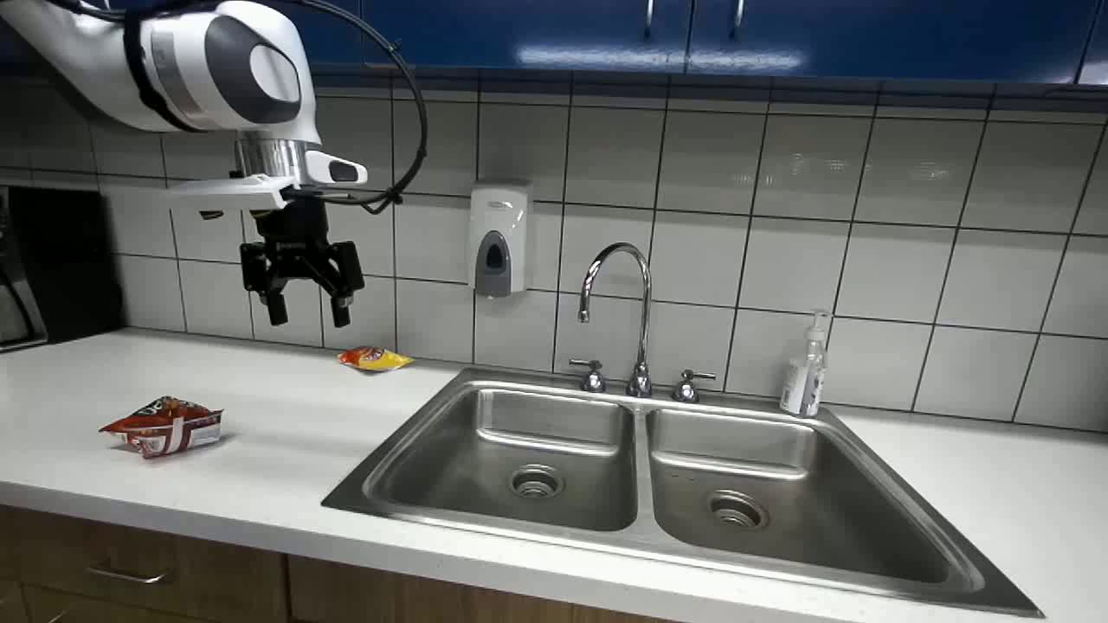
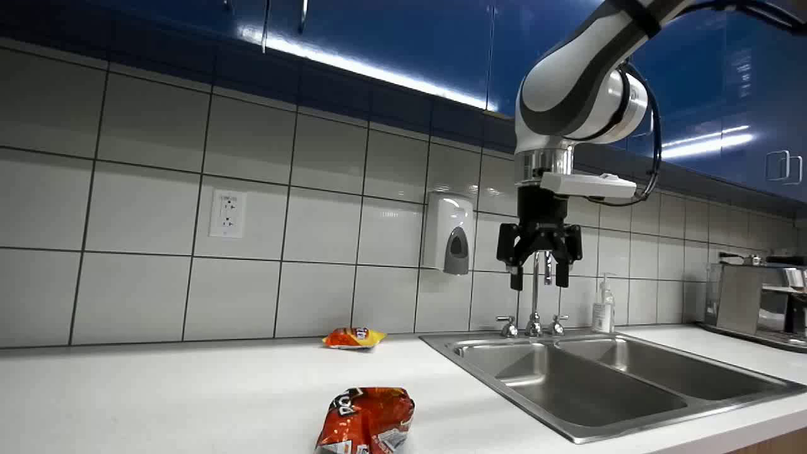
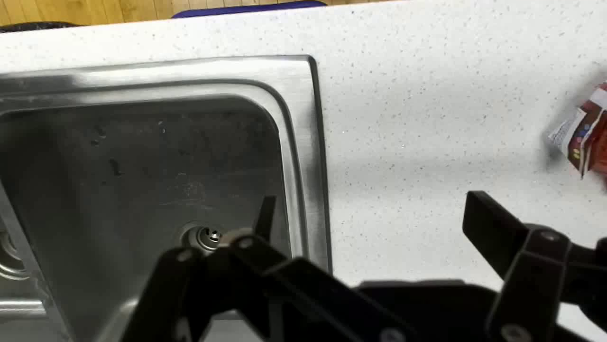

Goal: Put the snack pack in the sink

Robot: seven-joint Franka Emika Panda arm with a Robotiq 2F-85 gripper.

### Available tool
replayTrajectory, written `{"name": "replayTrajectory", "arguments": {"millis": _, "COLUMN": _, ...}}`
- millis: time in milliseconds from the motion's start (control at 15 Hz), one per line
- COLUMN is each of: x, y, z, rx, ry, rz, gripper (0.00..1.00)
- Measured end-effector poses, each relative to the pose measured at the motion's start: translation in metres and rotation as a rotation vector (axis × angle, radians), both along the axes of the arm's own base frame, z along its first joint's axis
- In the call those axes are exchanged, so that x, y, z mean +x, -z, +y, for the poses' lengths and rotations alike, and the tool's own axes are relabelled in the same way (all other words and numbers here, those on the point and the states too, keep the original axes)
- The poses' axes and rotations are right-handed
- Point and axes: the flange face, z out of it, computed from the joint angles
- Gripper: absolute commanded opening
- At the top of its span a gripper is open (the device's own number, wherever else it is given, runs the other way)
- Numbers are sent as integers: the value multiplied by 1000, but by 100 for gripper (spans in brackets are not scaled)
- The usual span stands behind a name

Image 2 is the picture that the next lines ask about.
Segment white wall soap dispenser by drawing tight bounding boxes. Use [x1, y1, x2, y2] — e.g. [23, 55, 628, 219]
[418, 191, 479, 277]

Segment white wall power outlet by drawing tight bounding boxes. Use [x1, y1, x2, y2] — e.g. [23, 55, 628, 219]
[208, 190, 246, 241]

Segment red snack pack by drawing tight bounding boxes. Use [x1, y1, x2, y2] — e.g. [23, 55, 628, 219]
[312, 384, 418, 454]

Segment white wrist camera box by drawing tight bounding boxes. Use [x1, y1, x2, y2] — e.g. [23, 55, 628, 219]
[536, 168, 641, 201]

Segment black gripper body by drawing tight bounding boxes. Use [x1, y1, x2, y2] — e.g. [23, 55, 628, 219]
[493, 185, 585, 272]

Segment chrome gooseneck faucet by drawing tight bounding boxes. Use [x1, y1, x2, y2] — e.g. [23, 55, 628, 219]
[525, 254, 545, 337]

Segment clear soap pump bottle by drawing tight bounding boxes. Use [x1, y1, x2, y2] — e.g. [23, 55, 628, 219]
[589, 272, 617, 336]

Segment stainless steel double sink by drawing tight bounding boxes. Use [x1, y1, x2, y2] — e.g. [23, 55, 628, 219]
[421, 327, 807, 447]

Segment orange yellow snack pack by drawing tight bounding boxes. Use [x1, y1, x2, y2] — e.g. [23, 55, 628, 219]
[320, 326, 389, 354]

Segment blue upper cabinets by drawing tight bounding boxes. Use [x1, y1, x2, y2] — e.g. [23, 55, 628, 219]
[0, 0, 807, 206]

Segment stainless steel countertop appliance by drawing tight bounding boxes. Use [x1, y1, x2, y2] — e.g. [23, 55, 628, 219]
[700, 254, 807, 354]

